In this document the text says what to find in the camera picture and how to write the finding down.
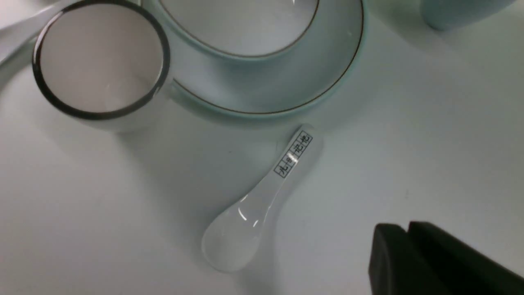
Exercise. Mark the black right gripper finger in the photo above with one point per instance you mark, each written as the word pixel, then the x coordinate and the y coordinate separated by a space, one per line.
pixel 427 260

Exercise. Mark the light blue cup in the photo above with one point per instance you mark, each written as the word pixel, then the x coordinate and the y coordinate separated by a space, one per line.
pixel 444 15

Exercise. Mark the light blue bowl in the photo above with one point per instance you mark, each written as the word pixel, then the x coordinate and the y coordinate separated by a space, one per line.
pixel 246 30

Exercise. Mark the white spoon with characters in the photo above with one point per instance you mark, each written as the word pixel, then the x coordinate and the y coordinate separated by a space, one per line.
pixel 231 241

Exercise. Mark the light blue plate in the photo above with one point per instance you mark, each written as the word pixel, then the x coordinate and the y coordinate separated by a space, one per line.
pixel 286 84

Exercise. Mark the black-rimmed white cup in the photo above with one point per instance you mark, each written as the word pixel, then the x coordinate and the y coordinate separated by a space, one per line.
pixel 105 63

